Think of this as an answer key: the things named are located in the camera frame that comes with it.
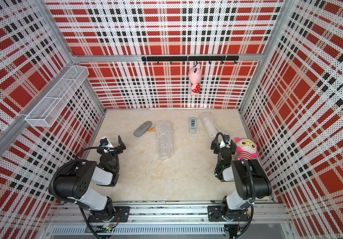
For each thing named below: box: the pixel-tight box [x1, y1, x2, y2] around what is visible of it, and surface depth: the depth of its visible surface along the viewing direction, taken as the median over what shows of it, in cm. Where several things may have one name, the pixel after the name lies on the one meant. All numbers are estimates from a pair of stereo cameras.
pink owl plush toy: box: [235, 137, 259, 160], surface depth 92 cm
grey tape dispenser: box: [188, 117, 197, 134], surface depth 110 cm
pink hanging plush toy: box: [187, 62, 203, 97], surface depth 94 cm
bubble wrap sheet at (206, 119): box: [199, 111, 221, 139], surface depth 107 cm
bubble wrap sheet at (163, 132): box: [155, 120, 173, 161], surface depth 97 cm
